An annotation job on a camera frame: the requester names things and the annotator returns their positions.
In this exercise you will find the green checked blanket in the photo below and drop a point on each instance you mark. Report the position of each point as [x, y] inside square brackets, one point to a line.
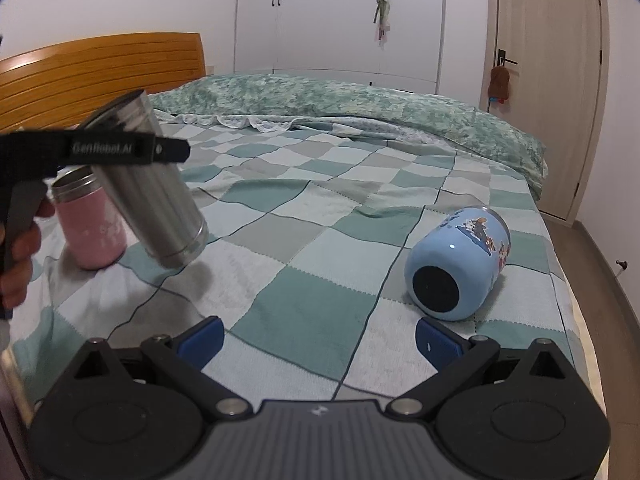
[300, 210]

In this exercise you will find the wooden door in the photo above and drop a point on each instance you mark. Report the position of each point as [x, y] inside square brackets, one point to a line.
[545, 85]

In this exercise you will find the white wardrobe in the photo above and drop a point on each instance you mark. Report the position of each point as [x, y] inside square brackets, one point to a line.
[330, 20]

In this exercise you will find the person's left hand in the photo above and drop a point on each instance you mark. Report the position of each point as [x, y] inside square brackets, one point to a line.
[22, 255]

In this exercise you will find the silver steel cup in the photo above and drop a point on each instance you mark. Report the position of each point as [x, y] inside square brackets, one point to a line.
[155, 210]

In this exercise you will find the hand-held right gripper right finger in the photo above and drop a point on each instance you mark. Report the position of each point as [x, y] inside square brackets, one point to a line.
[436, 344]

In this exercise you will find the brown hanging pouch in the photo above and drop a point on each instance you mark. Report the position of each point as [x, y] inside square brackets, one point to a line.
[499, 85]

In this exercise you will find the blue printed cup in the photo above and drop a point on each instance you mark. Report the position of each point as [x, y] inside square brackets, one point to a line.
[462, 255]

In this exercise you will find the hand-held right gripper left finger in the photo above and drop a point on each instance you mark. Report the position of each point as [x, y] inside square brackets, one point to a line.
[202, 342]

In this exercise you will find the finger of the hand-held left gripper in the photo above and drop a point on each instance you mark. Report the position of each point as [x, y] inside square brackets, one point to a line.
[172, 151]

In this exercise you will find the pink cup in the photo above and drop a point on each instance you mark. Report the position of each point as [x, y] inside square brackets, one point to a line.
[90, 230]

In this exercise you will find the metal door stop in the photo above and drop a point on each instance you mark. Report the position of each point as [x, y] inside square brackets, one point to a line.
[620, 263]

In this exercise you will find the green hanging ornament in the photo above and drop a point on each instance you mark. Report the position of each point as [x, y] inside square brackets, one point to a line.
[383, 12]

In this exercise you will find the white lace-trimmed sheet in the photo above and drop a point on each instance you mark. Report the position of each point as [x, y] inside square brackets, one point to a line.
[235, 121]

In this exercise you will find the green floral quilt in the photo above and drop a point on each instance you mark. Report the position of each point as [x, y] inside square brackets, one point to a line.
[350, 97]

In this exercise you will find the wooden headboard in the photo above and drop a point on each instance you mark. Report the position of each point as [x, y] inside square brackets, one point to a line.
[100, 67]

